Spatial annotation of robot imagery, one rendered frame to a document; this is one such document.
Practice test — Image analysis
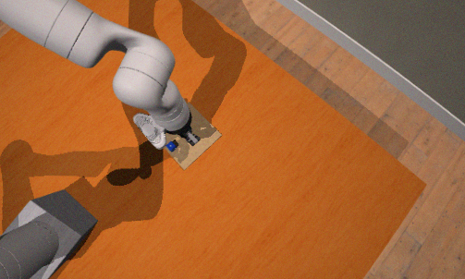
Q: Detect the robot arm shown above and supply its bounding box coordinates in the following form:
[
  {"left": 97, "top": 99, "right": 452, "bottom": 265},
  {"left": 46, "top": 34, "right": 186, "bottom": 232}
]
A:
[{"left": 0, "top": 0, "right": 190, "bottom": 279}]

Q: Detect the tan square mat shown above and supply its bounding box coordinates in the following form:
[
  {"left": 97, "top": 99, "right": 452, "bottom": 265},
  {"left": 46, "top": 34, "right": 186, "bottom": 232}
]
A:
[{"left": 165, "top": 103, "right": 222, "bottom": 170}]

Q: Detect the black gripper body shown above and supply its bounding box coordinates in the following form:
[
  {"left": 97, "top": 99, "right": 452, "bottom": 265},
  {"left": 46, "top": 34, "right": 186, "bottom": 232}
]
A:
[{"left": 166, "top": 112, "right": 192, "bottom": 137}]

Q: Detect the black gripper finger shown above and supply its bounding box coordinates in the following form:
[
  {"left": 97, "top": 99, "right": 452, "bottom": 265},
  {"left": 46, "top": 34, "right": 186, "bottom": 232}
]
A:
[{"left": 178, "top": 131, "right": 200, "bottom": 146}]

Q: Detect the blue die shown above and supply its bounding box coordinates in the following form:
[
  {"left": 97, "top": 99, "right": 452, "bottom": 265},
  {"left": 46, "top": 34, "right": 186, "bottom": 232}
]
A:
[{"left": 166, "top": 141, "right": 177, "bottom": 152}]

